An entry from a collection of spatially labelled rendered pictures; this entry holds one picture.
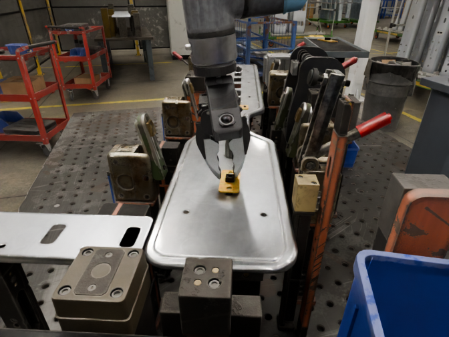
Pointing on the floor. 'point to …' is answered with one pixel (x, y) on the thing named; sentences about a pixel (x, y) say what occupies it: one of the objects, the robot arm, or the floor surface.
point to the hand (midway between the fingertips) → (227, 173)
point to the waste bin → (388, 87)
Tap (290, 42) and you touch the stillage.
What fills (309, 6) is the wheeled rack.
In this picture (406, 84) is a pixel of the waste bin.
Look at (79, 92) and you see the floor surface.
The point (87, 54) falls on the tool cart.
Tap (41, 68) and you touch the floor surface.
